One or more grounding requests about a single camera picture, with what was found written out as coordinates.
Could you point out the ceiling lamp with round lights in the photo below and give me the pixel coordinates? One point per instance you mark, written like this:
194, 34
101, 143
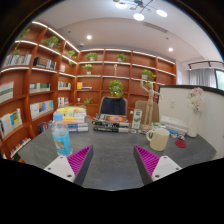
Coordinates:
139, 16

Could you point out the recessed ceiling downlight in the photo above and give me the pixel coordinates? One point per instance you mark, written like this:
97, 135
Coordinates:
170, 49
89, 37

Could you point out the dark blue chair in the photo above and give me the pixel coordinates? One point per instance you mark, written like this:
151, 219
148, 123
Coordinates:
113, 106

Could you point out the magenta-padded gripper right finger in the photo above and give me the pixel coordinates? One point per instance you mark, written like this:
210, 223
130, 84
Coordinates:
163, 166

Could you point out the cream ceramic mug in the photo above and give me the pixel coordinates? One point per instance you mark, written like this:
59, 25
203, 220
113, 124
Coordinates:
160, 140

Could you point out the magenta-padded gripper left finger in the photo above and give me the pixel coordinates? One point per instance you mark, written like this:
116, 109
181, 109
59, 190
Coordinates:
63, 166

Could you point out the window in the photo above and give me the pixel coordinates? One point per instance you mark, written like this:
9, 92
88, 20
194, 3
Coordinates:
220, 80

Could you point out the green white tissue box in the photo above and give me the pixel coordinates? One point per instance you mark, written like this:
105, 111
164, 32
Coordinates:
158, 125

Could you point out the stack of colourful books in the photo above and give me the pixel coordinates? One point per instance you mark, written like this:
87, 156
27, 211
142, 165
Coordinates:
71, 118

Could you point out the ceiling air vent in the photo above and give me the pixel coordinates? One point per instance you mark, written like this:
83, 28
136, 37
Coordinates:
155, 27

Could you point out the white tissue packs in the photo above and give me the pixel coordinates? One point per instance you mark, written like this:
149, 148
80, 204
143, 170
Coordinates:
173, 123

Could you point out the wooden shelf unit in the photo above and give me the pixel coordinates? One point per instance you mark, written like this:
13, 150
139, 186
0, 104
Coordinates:
110, 68

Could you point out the white wall switch plate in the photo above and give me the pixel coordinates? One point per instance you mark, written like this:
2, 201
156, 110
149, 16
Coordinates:
172, 103

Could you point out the pink and white flowers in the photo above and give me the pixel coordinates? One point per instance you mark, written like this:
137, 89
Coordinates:
196, 99

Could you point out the grey curtain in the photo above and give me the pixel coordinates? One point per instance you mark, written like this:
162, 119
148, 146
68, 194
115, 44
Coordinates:
201, 77

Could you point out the flat round red coaster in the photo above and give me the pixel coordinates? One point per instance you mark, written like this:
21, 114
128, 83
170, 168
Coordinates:
180, 144

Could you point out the clear blue-capped water bottle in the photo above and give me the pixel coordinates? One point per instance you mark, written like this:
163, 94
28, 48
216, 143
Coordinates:
62, 137

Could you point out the tall green white carton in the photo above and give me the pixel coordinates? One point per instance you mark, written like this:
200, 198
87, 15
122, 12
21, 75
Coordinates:
137, 119

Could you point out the dark curtain rail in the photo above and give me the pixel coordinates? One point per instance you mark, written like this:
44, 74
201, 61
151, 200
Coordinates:
206, 63

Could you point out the wooden artist mannequin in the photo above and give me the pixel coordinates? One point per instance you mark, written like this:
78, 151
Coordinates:
150, 100

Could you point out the stack of dark books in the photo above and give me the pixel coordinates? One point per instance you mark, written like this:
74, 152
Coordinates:
111, 123

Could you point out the small painted seashell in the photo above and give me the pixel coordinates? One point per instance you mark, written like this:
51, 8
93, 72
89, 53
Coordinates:
133, 131
181, 137

